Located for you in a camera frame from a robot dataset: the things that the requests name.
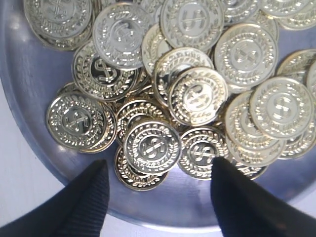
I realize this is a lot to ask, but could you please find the round silver metal plate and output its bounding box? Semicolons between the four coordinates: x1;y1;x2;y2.
0;0;316;229

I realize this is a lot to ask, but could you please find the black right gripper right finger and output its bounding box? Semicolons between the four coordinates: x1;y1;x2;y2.
210;157;316;237

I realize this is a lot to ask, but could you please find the gold dollar coin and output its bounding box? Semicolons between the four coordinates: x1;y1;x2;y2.
46;91;117;153
178;126;229;180
249;77;315;140
92;2;155;71
72;39;139;102
123;119;182;175
23;0;94;51
159;0;224;51
167;67;228;126
214;23;279;87

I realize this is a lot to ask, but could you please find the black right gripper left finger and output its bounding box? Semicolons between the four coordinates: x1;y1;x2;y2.
0;160;109;237

